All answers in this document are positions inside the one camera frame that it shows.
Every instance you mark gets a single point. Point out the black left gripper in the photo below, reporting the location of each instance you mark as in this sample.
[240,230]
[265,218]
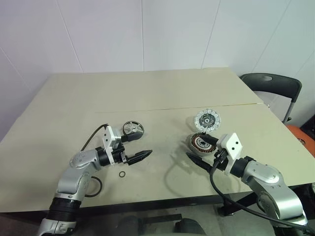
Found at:
[119,155]

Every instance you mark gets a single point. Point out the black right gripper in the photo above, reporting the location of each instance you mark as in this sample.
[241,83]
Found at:
[222,157]

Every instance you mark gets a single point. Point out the motor stator housing copper windings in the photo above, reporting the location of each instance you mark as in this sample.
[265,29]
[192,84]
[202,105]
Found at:
[197,145]

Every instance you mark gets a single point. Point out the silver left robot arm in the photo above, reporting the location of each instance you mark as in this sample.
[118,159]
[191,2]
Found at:
[81,159]

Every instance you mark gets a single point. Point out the black flat bar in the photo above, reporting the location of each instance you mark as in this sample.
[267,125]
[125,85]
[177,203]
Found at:
[160,218]

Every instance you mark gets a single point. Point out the dark rounded shape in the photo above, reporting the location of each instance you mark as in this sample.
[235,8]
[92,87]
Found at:
[189,228]

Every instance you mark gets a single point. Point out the orange flat object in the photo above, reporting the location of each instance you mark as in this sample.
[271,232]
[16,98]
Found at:
[302,134]

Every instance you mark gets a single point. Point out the black folding chair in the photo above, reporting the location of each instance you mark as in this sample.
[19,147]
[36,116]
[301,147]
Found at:
[283,86]

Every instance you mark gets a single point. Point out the black framed glass cabinet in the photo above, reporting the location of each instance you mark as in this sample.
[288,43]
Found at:
[308,125]

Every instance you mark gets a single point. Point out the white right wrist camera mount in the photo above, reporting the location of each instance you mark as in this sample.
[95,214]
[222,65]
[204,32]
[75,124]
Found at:
[232,145]

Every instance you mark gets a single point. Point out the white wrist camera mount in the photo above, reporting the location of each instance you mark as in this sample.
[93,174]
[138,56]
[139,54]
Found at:
[232,145]
[107,137]

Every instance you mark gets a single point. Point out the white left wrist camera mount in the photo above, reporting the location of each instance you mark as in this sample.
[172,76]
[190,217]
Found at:
[107,137]

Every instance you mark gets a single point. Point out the black table frame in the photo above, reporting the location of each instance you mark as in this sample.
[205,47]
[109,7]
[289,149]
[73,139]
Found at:
[147,202]

